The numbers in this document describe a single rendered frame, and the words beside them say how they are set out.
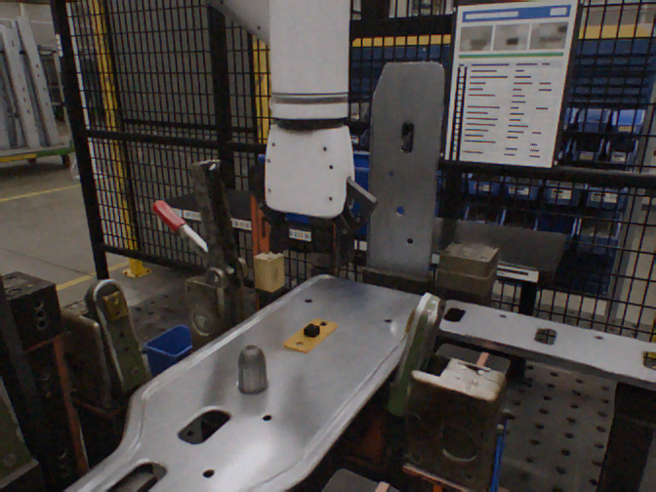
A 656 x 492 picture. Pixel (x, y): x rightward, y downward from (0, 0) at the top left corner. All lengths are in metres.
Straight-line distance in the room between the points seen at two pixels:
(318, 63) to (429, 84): 0.30
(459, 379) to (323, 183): 0.25
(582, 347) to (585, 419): 0.42
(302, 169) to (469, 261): 0.34
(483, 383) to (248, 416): 0.23
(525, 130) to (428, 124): 0.30
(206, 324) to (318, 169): 0.30
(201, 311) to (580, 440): 0.71
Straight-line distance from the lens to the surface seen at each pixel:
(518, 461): 0.98
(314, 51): 0.54
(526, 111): 1.05
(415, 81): 0.81
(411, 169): 0.82
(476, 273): 0.80
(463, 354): 0.68
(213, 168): 0.67
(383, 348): 0.64
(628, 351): 0.73
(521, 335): 0.71
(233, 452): 0.49
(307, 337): 0.65
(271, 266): 0.74
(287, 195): 0.58
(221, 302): 0.70
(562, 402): 1.15
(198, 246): 0.72
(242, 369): 0.55
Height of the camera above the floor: 1.32
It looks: 20 degrees down
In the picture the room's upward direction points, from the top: straight up
